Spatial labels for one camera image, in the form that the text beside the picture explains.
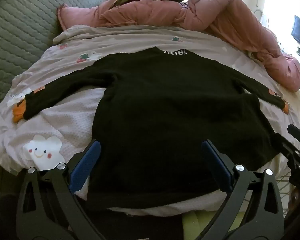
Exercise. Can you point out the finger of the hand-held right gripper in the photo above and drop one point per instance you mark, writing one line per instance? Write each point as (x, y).
(285, 143)
(298, 133)

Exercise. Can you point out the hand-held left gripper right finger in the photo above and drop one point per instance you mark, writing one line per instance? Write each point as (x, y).
(215, 160)

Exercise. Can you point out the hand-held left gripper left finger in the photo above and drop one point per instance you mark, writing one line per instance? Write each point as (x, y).
(91, 157)

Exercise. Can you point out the black sweater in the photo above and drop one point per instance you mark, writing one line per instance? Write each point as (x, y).
(165, 105)

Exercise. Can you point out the green cloth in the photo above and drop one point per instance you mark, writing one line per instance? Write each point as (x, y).
(197, 221)

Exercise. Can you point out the printed grey bed sheet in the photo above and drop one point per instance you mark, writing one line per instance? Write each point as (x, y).
(140, 37)

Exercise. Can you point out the pink quilt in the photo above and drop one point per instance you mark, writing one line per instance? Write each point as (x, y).
(215, 15)

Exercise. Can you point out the green quilted headboard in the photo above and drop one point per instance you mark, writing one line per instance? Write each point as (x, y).
(20, 17)

